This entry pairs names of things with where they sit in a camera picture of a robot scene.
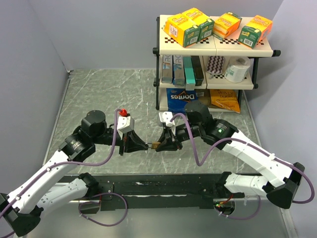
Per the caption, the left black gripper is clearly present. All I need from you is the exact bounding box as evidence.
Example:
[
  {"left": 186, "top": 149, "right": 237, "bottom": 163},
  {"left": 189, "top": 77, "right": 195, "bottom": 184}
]
[{"left": 93, "top": 127, "right": 149, "bottom": 155}]

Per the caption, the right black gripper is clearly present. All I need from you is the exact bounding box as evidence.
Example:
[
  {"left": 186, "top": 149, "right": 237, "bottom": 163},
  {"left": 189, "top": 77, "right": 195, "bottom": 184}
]
[{"left": 155, "top": 122, "right": 203, "bottom": 152}]

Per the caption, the small brass padlock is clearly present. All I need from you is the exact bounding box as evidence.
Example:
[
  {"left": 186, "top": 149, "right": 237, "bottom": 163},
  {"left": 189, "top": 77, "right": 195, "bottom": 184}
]
[{"left": 146, "top": 142, "right": 160, "bottom": 150}]

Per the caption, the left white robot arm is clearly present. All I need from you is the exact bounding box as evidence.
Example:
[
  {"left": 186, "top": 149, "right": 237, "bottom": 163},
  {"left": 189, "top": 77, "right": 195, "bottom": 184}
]
[{"left": 0, "top": 109, "right": 149, "bottom": 237}]

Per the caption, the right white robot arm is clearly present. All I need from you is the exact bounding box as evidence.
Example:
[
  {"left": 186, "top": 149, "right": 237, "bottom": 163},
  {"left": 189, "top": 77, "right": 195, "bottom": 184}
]
[{"left": 156, "top": 101, "right": 305, "bottom": 209}]

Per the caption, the blue Doritos bag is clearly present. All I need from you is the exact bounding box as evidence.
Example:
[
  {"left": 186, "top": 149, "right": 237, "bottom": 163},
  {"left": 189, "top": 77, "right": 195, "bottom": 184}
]
[{"left": 166, "top": 88, "right": 198, "bottom": 113}]

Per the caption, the brown snack bag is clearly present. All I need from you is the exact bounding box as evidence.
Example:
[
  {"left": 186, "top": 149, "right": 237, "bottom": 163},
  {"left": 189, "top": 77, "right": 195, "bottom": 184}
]
[{"left": 195, "top": 89, "right": 211, "bottom": 106}]

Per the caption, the teal box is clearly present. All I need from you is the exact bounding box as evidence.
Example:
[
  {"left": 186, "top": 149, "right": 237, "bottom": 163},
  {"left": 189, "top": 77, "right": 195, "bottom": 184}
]
[{"left": 183, "top": 56, "right": 196, "bottom": 91}]

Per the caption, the black green box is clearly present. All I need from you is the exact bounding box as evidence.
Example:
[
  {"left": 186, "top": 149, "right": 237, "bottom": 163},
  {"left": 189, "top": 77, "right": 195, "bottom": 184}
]
[{"left": 191, "top": 56, "right": 204, "bottom": 86}]

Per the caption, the yellow honey dijon bag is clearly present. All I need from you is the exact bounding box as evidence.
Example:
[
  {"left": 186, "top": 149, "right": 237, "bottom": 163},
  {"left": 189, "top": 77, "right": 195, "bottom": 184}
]
[{"left": 210, "top": 89, "right": 240, "bottom": 113}]

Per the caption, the beige three tier shelf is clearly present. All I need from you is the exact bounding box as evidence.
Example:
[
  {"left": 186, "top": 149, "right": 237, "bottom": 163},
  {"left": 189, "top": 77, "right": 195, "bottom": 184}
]
[{"left": 153, "top": 15, "right": 281, "bottom": 111}]

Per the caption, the purple zigzag sponge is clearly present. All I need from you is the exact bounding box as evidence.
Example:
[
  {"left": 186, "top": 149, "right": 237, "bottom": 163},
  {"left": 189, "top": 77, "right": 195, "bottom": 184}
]
[{"left": 206, "top": 56, "right": 225, "bottom": 75}]

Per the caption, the toilet paper roll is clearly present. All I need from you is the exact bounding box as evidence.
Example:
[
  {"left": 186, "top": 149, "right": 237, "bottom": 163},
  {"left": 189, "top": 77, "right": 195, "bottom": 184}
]
[{"left": 224, "top": 57, "right": 251, "bottom": 83}]

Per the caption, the yellow sponge box left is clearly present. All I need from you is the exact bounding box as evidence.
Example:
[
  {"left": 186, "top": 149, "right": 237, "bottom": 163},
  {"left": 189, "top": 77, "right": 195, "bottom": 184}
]
[{"left": 164, "top": 13, "right": 201, "bottom": 48}]

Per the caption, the yellow sponge box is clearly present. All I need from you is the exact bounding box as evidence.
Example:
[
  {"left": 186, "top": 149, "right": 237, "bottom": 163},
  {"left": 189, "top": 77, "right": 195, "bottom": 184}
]
[
  {"left": 182, "top": 7, "right": 214, "bottom": 41},
  {"left": 164, "top": 13, "right": 201, "bottom": 48}
]

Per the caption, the orange sponge pack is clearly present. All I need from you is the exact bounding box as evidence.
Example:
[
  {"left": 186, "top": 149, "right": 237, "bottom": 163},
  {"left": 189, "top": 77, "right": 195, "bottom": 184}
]
[{"left": 213, "top": 12, "right": 242, "bottom": 40}]

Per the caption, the orange green sponge box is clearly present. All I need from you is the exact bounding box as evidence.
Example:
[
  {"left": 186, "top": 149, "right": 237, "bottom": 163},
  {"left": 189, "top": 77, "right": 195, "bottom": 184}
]
[{"left": 238, "top": 15, "right": 273, "bottom": 49}]

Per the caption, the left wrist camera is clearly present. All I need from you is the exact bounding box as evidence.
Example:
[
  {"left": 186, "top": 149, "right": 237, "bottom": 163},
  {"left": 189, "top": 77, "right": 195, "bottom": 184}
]
[{"left": 117, "top": 109, "right": 135, "bottom": 138}]

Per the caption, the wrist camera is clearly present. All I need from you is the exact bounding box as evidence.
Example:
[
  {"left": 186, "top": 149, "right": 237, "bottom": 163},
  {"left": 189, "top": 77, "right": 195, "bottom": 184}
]
[
  {"left": 117, "top": 109, "right": 135, "bottom": 138},
  {"left": 158, "top": 111, "right": 175, "bottom": 127}
]

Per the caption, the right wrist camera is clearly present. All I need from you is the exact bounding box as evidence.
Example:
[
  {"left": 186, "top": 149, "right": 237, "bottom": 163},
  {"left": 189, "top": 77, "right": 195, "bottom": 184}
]
[{"left": 158, "top": 111, "right": 175, "bottom": 127}]

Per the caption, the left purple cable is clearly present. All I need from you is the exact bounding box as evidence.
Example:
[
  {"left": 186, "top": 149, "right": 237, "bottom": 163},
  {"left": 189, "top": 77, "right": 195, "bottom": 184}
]
[{"left": 0, "top": 108, "right": 129, "bottom": 238}]

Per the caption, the purple cable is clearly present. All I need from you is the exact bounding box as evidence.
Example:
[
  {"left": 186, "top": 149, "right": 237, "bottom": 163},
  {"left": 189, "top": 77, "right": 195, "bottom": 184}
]
[
  {"left": 0, "top": 108, "right": 129, "bottom": 238},
  {"left": 168, "top": 113, "right": 315, "bottom": 220}
]

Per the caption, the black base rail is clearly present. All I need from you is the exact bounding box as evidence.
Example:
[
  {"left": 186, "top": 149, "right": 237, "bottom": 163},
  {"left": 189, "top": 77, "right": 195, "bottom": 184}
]
[{"left": 68, "top": 173, "right": 248, "bottom": 212}]

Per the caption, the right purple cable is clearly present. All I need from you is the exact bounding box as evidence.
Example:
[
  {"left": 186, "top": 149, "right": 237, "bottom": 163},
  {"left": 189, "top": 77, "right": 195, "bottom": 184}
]
[{"left": 168, "top": 113, "right": 315, "bottom": 220}]

